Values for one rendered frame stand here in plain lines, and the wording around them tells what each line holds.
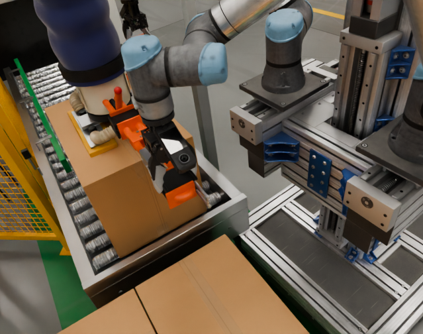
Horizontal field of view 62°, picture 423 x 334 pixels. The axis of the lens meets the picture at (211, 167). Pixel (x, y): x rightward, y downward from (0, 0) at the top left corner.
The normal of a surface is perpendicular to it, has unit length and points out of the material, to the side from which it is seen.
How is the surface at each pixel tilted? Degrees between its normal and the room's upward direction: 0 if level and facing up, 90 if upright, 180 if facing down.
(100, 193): 90
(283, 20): 7
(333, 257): 0
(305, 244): 0
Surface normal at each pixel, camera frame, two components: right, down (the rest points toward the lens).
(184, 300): -0.12, -0.74
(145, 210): 0.52, 0.52
